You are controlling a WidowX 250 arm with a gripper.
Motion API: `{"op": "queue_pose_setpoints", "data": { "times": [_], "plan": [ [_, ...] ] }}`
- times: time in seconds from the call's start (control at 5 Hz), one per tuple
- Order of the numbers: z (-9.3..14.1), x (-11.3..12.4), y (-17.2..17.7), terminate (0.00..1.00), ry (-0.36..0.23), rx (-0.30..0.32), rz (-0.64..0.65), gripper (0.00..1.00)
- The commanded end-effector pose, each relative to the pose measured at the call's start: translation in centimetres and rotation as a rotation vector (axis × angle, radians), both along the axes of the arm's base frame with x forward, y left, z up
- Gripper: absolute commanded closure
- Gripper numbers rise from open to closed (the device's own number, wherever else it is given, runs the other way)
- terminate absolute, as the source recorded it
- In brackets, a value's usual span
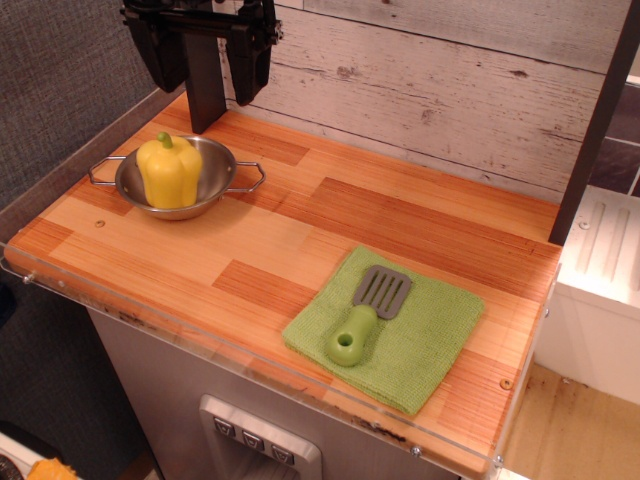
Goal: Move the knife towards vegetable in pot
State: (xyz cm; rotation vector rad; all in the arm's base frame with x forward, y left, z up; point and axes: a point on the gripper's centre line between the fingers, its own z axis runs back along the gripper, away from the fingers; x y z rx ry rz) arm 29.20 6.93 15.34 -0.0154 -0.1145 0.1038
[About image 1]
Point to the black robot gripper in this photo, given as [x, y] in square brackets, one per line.
[155, 27]

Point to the green handled grey spatula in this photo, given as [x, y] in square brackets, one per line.
[379, 296]

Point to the small steel pot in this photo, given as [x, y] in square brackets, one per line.
[218, 173]

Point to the yellow toy bell pepper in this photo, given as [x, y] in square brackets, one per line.
[170, 167]

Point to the green woven cloth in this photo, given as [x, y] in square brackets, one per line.
[404, 359]

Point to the grey toy fridge cabinet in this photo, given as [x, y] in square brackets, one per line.
[164, 385]

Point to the silver dispenser button panel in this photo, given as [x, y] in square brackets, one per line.
[244, 446]

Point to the clear acrylic edge guard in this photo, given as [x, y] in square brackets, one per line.
[238, 313]

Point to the orange object at corner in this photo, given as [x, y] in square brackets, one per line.
[51, 469]

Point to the white toy sink unit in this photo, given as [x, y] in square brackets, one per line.
[591, 332]

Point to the dark left upright post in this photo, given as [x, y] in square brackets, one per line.
[204, 85]

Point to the dark upright post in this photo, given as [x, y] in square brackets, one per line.
[204, 85]
[611, 91]

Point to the dark right upright post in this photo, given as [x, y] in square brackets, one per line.
[611, 91]

